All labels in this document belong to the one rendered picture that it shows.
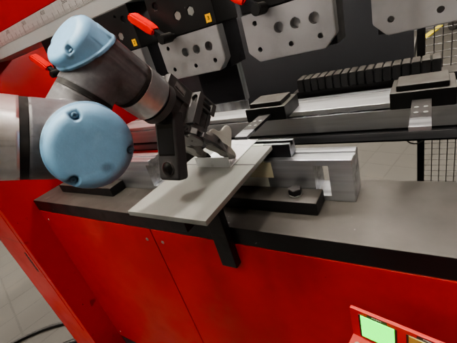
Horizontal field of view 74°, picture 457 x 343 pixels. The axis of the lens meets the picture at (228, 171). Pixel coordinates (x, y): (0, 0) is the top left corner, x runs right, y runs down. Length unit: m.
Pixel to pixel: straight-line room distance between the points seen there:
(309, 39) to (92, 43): 0.32
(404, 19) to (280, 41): 0.18
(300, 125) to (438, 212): 0.42
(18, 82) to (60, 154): 1.08
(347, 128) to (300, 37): 0.38
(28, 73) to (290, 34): 1.04
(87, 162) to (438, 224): 0.53
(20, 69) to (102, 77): 0.94
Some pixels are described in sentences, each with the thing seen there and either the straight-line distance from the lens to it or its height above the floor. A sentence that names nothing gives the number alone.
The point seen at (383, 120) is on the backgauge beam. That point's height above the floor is 0.94.
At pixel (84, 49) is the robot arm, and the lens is 0.42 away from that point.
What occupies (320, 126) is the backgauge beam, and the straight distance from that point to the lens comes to 0.88.
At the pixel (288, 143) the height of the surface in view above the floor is 1.00.
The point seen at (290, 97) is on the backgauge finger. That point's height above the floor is 1.02.
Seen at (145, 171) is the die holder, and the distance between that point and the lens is 0.92.
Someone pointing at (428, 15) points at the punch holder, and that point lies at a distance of 0.51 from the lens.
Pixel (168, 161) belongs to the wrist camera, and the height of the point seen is 1.07.
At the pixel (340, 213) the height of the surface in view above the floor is 0.87.
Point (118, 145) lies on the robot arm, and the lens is 0.28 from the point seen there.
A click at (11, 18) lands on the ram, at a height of 1.42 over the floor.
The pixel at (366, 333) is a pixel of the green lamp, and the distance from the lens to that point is 0.54.
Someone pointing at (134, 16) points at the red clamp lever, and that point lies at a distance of 0.67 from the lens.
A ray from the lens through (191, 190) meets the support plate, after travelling 0.56.
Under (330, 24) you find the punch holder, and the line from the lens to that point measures 0.53.
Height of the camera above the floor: 1.25
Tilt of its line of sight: 25 degrees down
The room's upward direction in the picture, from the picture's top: 17 degrees counter-clockwise
